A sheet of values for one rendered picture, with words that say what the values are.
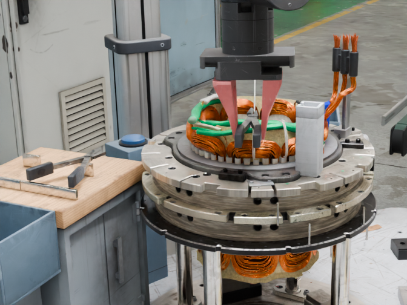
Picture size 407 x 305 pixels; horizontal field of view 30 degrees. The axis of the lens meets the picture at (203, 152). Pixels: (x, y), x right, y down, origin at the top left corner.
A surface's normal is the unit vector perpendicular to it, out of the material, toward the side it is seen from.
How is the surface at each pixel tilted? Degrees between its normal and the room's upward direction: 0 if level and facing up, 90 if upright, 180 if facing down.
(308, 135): 90
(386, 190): 0
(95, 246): 90
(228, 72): 87
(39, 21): 90
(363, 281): 0
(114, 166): 0
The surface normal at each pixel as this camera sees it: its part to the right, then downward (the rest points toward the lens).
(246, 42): -0.15, 0.28
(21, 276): 0.90, 0.12
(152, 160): -0.03, -0.95
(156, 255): 0.65, 0.22
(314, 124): -0.41, 0.30
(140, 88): 0.40, 0.29
